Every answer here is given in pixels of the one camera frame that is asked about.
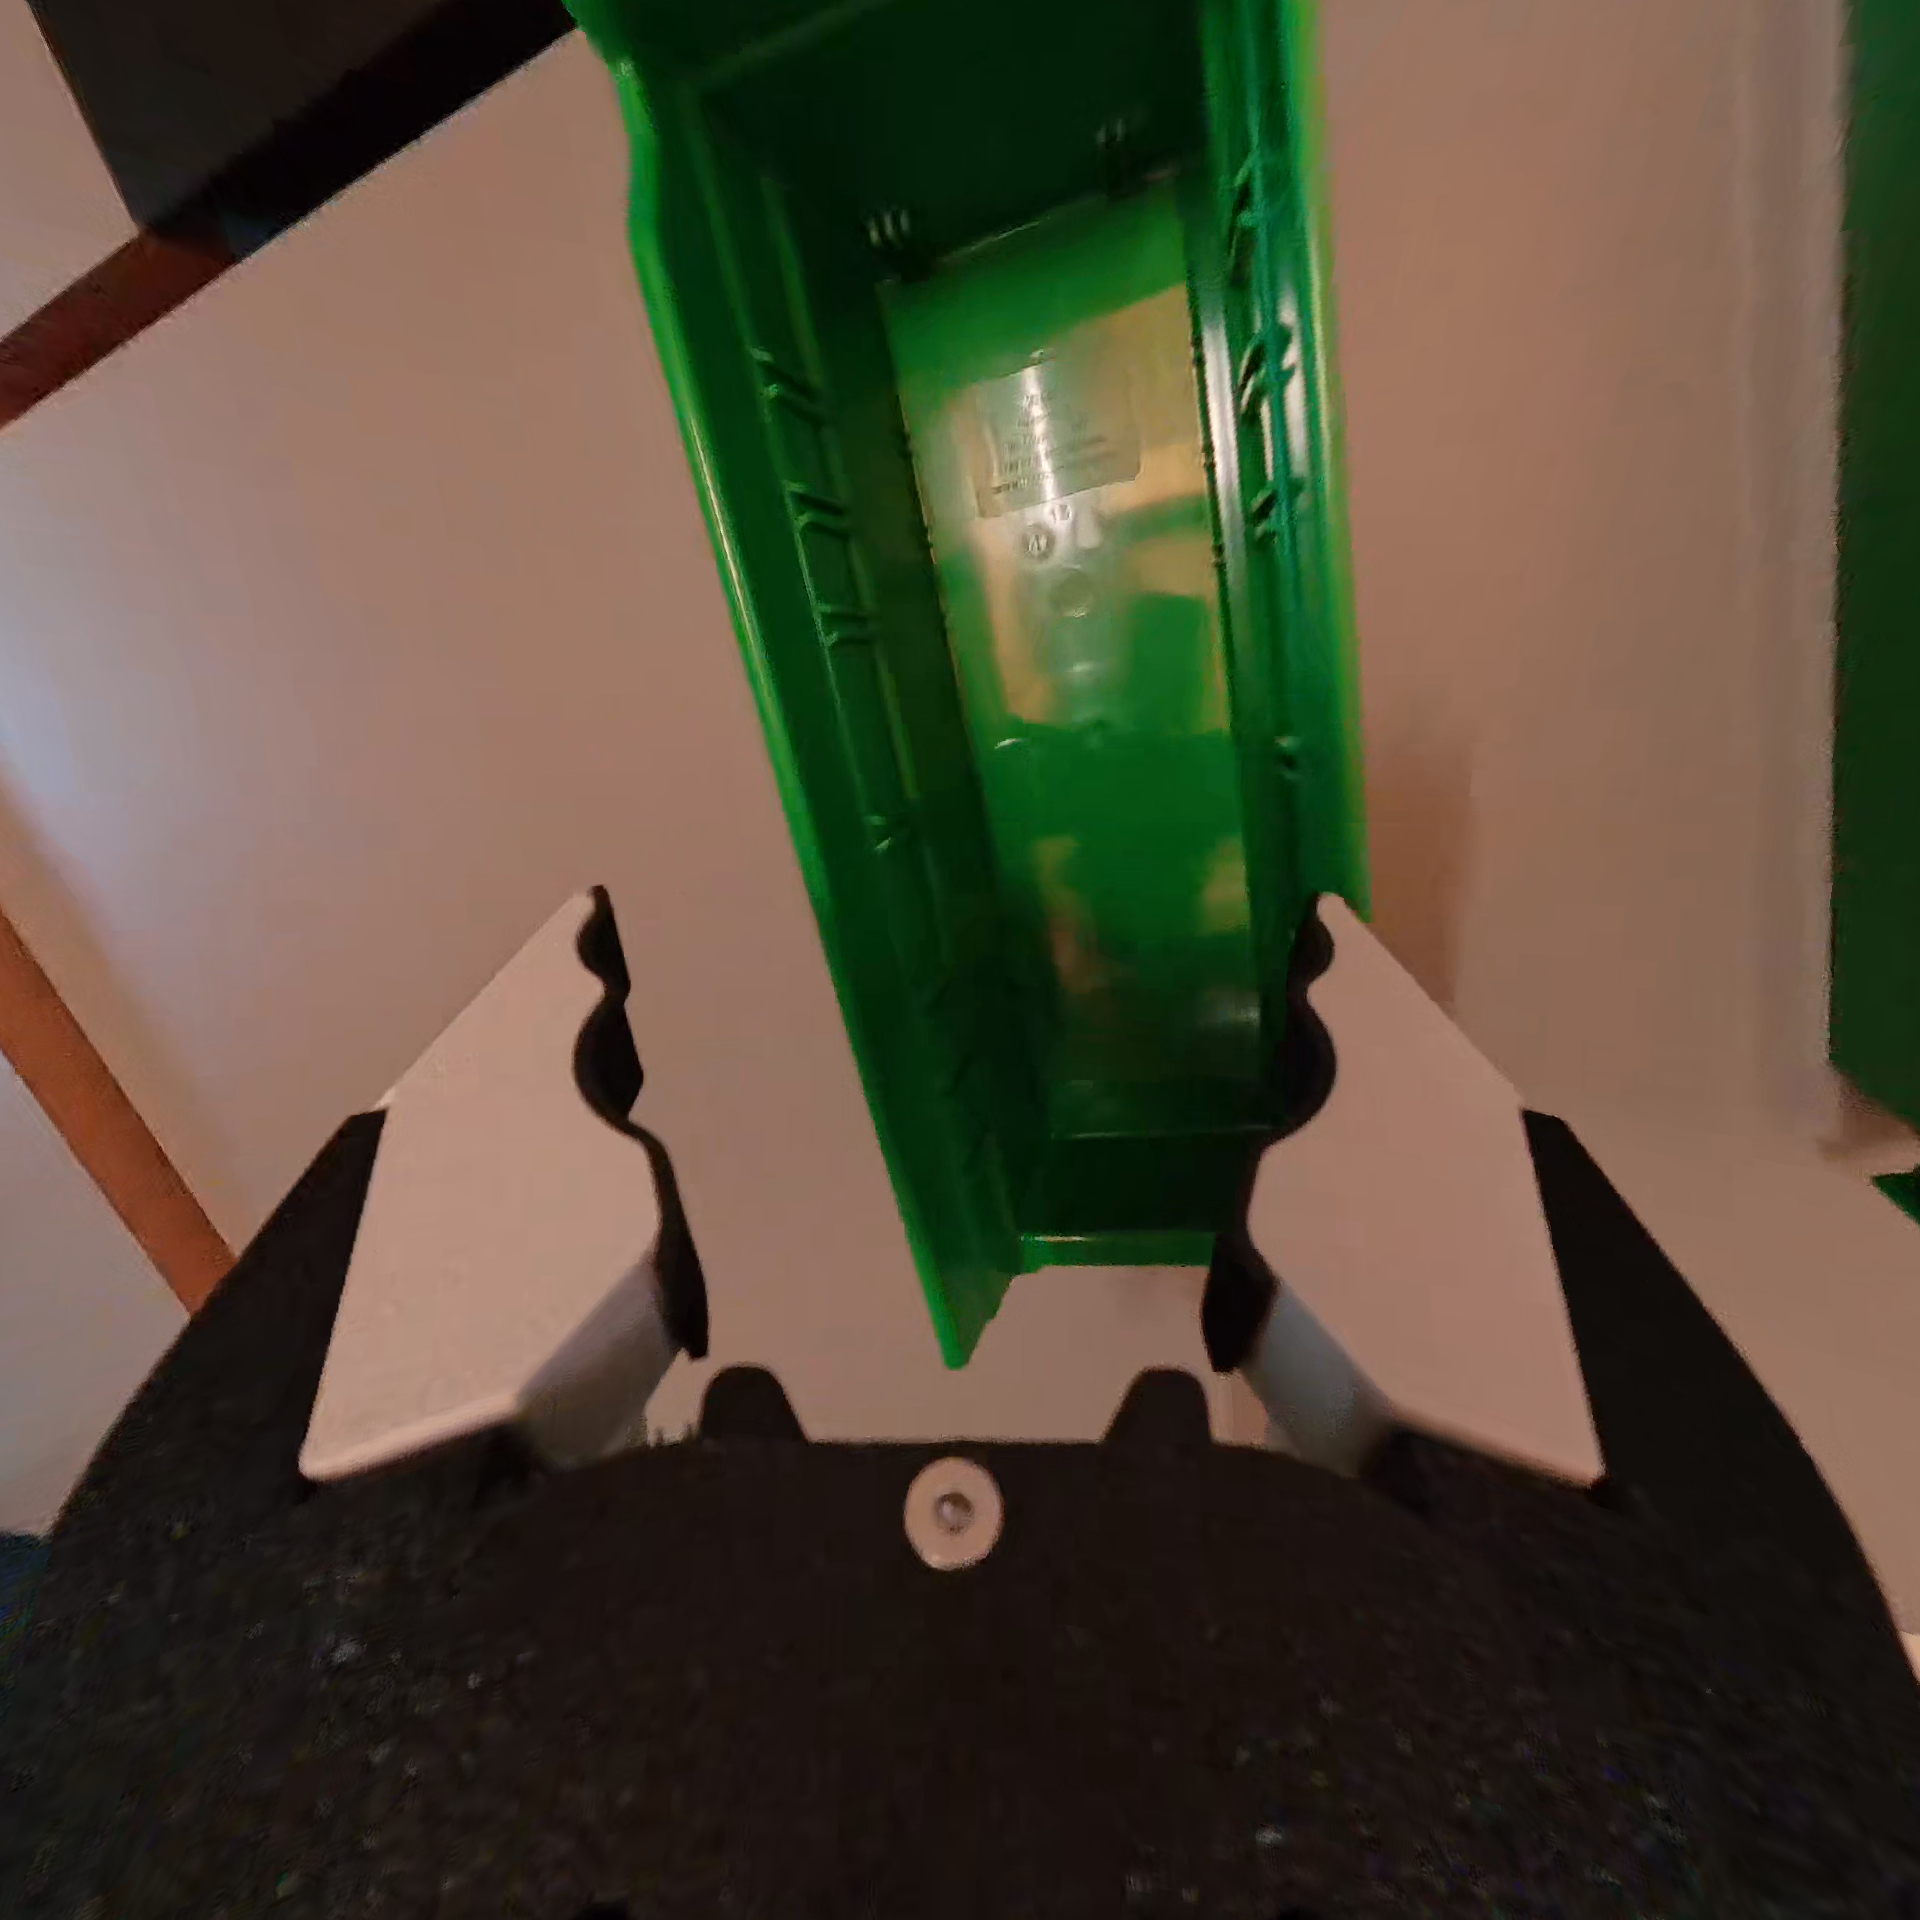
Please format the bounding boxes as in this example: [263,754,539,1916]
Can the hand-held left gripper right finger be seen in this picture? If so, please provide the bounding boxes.
[1205,891,1604,1488]

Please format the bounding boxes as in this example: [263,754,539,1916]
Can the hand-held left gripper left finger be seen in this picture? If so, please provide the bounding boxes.
[296,884,710,1484]

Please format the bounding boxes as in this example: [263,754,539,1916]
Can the green plastic bin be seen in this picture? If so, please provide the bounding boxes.
[1827,0,1920,1225]
[566,0,1374,1370]

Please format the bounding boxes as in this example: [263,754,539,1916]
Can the black box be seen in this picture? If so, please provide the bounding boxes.
[28,0,575,240]

